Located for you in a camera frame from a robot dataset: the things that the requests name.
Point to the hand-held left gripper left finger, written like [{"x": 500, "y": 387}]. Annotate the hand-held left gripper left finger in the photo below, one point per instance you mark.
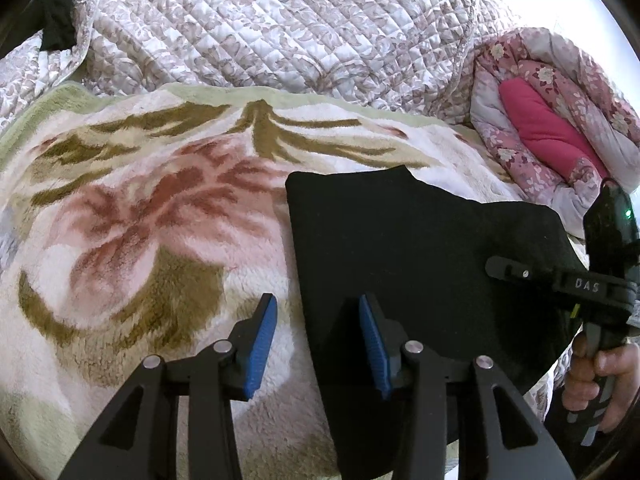
[{"x": 260, "y": 345}]

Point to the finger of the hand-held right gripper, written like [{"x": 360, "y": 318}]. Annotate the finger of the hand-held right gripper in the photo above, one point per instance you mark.
[{"x": 520, "y": 272}]

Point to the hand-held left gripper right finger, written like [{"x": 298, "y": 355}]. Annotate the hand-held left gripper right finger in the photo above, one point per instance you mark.
[{"x": 372, "y": 345}]

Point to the black pants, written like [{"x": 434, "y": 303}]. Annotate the black pants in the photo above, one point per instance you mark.
[{"x": 430, "y": 270}]

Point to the person's right hand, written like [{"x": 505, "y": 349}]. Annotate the person's right hand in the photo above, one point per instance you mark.
[{"x": 580, "y": 385}]

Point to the magenta cushion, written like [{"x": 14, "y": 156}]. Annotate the magenta cushion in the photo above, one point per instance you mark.
[{"x": 545, "y": 130}]

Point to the pink floral comforter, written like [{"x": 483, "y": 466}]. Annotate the pink floral comforter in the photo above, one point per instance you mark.
[{"x": 590, "y": 90}]

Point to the floral fleece blanket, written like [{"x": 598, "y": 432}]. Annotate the floral fleece blanket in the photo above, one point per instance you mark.
[{"x": 150, "y": 210}]

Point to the quilted floral bedspread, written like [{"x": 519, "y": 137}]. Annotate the quilted floral bedspread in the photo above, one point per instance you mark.
[{"x": 250, "y": 25}]

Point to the dark cloth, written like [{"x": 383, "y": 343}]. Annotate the dark cloth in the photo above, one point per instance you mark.
[{"x": 57, "y": 20}]

